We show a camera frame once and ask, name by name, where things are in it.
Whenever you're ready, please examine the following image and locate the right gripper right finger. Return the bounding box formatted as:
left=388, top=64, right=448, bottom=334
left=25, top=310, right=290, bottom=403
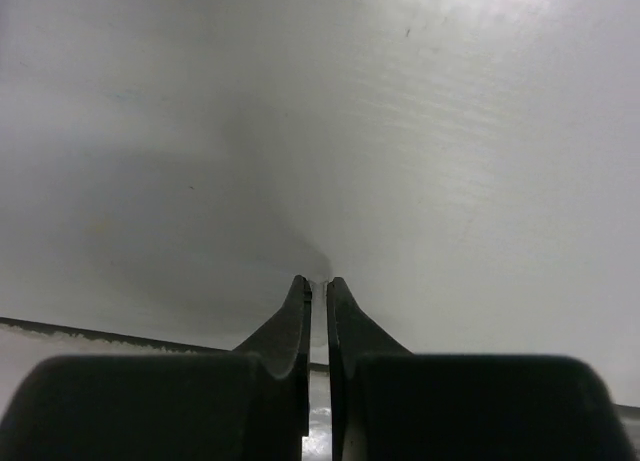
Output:
left=326, top=278, right=625, bottom=460

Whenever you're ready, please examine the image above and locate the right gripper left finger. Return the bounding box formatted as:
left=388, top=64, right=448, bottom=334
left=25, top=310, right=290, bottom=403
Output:
left=1, top=276, right=312, bottom=460

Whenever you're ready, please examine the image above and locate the small white eraser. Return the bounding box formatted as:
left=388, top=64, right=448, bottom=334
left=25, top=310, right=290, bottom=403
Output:
left=309, top=279, right=329, bottom=305

